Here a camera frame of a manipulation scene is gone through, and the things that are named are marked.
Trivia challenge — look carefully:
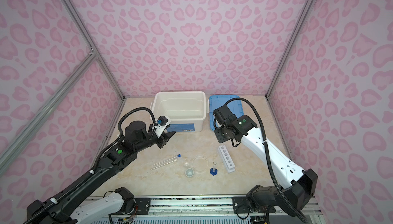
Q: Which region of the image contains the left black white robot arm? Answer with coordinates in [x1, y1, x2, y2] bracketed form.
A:
[25, 116, 175, 224]

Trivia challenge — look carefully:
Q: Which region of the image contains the blue base graduated cylinder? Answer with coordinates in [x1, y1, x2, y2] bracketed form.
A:
[210, 162, 218, 176]

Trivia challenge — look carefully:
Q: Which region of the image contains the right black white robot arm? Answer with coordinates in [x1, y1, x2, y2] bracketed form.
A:
[213, 105, 318, 224]

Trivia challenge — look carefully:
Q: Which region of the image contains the white plastic storage bin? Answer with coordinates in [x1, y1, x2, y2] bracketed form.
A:
[150, 91, 208, 132]

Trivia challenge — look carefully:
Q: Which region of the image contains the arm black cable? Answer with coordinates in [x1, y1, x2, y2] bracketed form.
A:
[222, 97, 308, 223]
[23, 106, 158, 224]

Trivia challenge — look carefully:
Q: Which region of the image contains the clear petri dish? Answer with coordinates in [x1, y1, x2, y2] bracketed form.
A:
[192, 155, 208, 173]

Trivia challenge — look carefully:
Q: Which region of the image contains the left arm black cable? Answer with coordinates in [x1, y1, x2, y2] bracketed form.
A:
[23, 106, 158, 224]

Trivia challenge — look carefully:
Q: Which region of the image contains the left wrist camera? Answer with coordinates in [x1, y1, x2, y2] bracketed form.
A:
[155, 116, 171, 138]

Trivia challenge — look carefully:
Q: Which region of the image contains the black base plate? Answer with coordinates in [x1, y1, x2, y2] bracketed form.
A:
[105, 197, 151, 215]
[231, 195, 276, 215]

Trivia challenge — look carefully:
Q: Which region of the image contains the blue plastic bin lid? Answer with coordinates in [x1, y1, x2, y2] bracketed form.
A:
[209, 95, 244, 131]

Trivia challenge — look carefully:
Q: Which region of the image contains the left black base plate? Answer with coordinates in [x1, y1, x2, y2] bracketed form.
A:
[105, 197, 151, 215]

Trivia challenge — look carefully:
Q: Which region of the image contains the aluminium mounting rail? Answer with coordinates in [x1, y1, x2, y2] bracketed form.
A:
[56, 193, 326, 224]

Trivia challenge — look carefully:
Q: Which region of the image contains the white test tube rack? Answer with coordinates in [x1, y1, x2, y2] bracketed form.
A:
[218, 144, 235, 173]

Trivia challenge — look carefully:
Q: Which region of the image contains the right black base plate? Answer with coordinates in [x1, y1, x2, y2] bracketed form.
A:
[231, 195, 276, 215]

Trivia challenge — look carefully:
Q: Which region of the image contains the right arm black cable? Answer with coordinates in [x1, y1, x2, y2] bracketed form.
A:
[222, 97, 308, 223]

